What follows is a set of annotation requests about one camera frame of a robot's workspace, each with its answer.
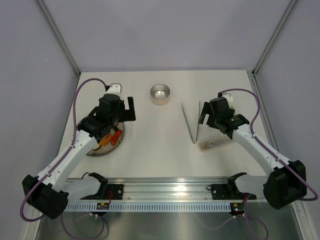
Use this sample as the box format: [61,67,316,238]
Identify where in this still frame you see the metal tongs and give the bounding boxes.
[181,100,201,145]

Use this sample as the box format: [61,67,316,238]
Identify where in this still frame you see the round steel bowl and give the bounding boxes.
[149,84,171,106]

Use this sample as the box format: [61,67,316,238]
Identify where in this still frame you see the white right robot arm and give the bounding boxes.
[198,96,307,210]

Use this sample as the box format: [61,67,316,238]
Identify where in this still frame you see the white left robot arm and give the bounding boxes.
[20,93,136,221]

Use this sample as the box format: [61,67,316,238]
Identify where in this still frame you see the grey speckled plate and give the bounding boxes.
[76,116,126,157]

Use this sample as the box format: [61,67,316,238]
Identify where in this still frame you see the red sausage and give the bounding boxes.
[110,129,123,146]

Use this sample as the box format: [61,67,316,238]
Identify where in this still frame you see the orange fried chicken piece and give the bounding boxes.
[99,134,112,147]

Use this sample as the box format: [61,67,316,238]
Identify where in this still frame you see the clear cutlery case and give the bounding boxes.
[198,136,234,152]

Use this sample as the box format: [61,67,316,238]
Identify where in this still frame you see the white black sushi cube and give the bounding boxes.
[92,144,101,151]

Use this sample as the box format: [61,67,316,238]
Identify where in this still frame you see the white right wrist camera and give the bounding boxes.
[218,92,234,104]

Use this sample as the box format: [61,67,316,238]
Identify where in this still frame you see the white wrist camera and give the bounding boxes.
[105,83,122,95]
[218,92,234,104]

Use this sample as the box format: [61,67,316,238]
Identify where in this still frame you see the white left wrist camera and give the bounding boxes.
[105,83,122,95]

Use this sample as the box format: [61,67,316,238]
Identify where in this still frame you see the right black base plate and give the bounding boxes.
[205,183,249,201]

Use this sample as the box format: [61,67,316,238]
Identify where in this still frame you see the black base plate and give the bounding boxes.
[205,183,249,201]
[81,183,124,200]

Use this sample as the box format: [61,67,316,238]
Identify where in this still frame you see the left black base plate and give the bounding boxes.
[81,183,124,200]

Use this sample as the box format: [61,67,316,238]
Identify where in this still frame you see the aluminium rail frame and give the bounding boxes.
[108,177,227,202]

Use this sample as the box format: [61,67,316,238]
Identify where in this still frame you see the white slotted cable duct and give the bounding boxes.
[65,202,231,213]

